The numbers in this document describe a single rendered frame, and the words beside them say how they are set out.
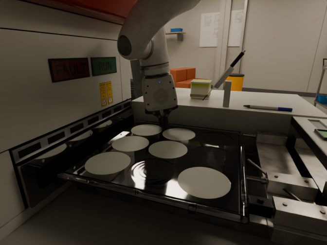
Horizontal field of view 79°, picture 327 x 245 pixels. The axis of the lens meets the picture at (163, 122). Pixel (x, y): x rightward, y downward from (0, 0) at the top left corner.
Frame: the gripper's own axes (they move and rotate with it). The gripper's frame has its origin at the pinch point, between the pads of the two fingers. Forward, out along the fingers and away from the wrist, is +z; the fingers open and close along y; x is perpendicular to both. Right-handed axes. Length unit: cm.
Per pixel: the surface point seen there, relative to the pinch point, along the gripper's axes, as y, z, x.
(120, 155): -14.0, 0.1, -16.1
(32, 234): -31.4, 5.7, -28.2
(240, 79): 235, 67, 345
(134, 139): -10.3, 0.7, -7.2
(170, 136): 0.4, 2.2, -7.2
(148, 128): -5.1, 1.3, 0.8
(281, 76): 423, 101, 441
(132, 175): -11.7, 0.5, -24.8
